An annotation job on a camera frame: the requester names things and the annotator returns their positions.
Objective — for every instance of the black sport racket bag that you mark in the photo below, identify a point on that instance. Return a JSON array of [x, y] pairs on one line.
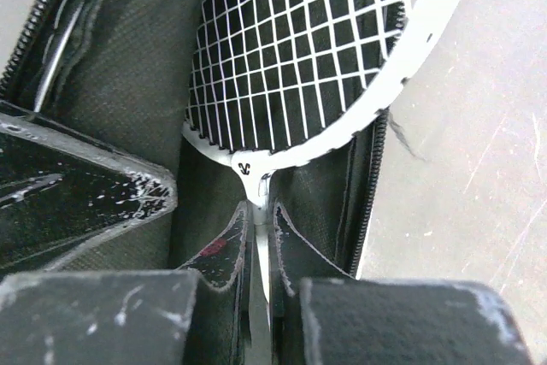
[[118, 71]]

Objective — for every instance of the white badminton racket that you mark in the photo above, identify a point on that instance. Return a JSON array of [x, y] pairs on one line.
[[286, 119]]

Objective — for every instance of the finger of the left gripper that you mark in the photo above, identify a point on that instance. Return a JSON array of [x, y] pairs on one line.
[[63, 192]]

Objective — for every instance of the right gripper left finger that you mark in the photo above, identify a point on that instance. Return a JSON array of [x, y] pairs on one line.
[[189, 315]]

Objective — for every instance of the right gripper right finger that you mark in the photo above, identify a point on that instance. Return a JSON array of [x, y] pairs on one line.
[[332, 318]]

